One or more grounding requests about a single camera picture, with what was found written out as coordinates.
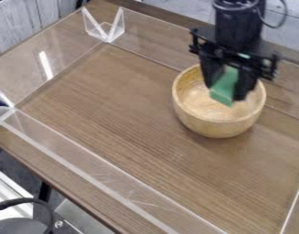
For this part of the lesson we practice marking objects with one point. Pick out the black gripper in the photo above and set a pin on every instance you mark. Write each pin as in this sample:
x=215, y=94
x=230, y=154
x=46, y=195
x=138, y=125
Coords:
x=255, y=61

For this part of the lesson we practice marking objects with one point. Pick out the grey metal base plate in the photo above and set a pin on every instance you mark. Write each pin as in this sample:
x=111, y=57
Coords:
x=75, y=221

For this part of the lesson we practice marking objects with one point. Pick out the green rectangular block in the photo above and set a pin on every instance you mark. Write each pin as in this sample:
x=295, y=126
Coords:
x=222, y=90

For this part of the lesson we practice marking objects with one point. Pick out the light wooden bowl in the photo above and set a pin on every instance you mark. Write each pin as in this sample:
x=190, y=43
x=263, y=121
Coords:
x=203, y=115

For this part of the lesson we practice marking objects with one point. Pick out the black table leg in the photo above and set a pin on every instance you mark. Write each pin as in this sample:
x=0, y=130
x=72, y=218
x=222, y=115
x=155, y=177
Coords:
x=44, y=192

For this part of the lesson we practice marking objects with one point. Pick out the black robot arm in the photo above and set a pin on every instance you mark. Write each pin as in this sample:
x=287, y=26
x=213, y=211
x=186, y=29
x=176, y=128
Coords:
x=238, y=22

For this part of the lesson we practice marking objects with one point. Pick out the clear acrylic enclosure wall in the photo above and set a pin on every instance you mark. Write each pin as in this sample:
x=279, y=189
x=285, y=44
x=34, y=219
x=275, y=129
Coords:
x=90, y=122

